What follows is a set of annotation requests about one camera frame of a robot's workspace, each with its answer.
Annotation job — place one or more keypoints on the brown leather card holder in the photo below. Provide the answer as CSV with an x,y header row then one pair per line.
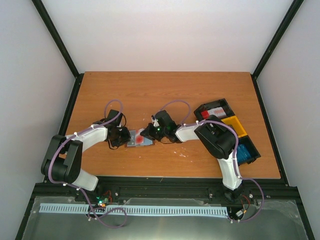
x,y
149,143

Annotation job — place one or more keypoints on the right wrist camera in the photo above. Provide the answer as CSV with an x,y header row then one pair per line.
x,y
154,121

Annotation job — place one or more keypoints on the right black frame post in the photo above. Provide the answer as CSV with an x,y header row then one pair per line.
x,y
279,33

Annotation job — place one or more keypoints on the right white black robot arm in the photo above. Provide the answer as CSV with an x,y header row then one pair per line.
x,y
219,139

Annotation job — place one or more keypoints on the black frame post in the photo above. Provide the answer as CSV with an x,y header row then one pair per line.
x,y
279,33
49,24

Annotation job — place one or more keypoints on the red white credit card stack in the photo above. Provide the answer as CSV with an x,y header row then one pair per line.
x,y
219,112

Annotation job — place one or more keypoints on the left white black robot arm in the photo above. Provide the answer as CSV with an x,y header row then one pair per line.
x,y
62,163

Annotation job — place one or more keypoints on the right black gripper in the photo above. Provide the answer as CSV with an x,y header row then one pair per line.
x,y
148,130

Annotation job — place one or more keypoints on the left controller board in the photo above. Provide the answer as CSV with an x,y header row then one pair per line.
x,y
105,199

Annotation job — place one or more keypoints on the metal base plate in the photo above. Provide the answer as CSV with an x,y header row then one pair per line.
x,y
274,220

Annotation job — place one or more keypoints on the left black frame post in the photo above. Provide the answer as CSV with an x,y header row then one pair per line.
x,y
49,24

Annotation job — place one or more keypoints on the black yellow card tray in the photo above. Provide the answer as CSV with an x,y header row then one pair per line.
x,y
232,121

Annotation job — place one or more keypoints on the black aluminium frame rail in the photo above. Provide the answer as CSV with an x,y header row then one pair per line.
x,y
208,190

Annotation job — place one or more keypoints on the light blue cable duct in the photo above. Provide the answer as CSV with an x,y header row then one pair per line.
x,y
137,210

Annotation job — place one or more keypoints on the black credit card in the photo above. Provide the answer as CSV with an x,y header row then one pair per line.
x,y
131,143

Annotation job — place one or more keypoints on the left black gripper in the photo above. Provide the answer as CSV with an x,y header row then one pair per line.
x,y
127,138

